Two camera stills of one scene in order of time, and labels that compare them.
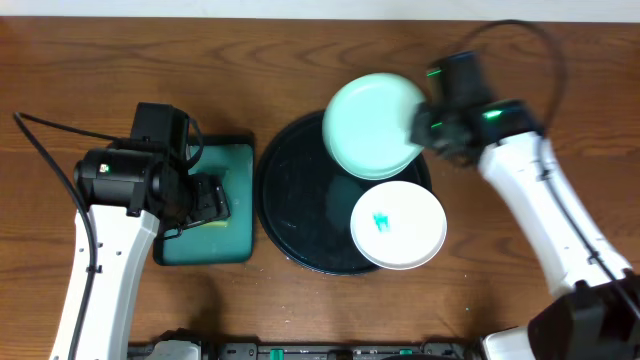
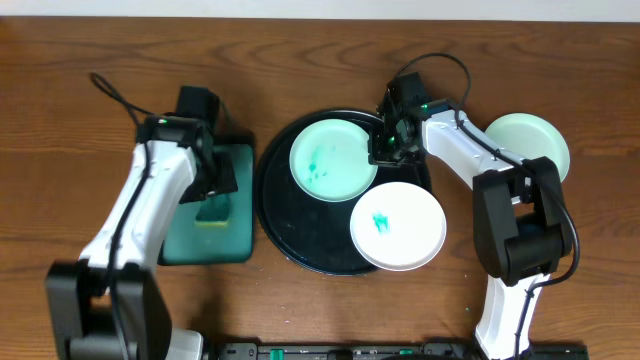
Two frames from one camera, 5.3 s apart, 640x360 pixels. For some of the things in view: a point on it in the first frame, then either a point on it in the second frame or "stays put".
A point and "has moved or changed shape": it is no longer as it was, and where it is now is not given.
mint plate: (365, 123) has moved or changed shape
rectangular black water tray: (225, 242) stays put
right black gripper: (430, 128) to (382, 150)
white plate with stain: (400, 225) stays put
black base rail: (305, 350) stays put
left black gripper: (209, 198) to (220, 178)
